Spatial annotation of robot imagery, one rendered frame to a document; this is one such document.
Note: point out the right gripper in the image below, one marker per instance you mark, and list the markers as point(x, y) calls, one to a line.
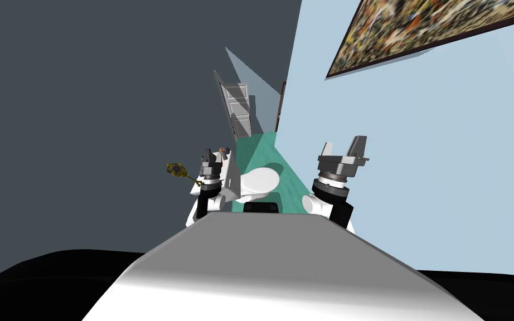
point(339, 166)

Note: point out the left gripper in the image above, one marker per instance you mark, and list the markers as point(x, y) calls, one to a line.
point(209, 170)

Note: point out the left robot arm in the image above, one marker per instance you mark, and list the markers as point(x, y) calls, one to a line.
point(203, 203)

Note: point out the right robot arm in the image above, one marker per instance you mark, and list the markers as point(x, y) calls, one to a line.
point(330, 200)

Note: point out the white toilet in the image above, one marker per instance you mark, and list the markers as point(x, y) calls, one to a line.
point(260, 180)

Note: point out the grey panelled door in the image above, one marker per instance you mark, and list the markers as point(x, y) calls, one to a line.
point(238, 111)

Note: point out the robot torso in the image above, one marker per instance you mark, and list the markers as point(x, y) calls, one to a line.
point(257, 263)

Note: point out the dark framed mottled picture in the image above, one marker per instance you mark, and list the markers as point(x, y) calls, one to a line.
point(413, 29)

